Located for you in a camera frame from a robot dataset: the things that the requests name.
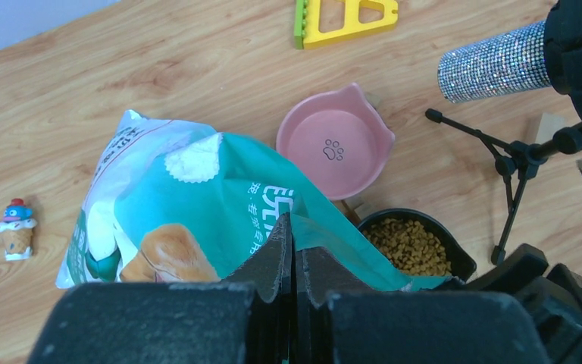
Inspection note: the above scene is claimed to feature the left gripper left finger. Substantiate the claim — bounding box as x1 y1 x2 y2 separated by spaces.
29 214 293 363

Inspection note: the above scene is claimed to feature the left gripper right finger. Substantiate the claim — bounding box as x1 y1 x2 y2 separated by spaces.
296 246 550 363

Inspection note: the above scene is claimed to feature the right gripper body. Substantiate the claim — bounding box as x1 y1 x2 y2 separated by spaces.
451 244 582 363

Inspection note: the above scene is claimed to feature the green dog food bag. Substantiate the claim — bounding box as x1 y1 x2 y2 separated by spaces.
55 110 447 291

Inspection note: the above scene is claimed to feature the brown dog food kibble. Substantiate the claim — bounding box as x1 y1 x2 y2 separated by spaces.
362 218 452 276

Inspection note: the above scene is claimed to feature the black pet bowl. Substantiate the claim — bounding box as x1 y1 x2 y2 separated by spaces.
358 208 477 281

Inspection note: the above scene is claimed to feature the pink pet bowl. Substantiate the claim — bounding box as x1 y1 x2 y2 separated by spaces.
275 83 396 200

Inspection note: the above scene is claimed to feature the small beige tape piece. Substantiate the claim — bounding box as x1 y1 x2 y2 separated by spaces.
524 112 567 144

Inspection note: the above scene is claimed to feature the small colourful figurine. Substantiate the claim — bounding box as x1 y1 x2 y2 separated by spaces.
0 198 37 262

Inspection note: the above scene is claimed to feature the glitter silver microphone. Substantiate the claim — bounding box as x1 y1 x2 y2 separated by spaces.
436 20 582 105

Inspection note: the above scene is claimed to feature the yellow green triangular toy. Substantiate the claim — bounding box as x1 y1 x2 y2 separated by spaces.
293 0 399 49

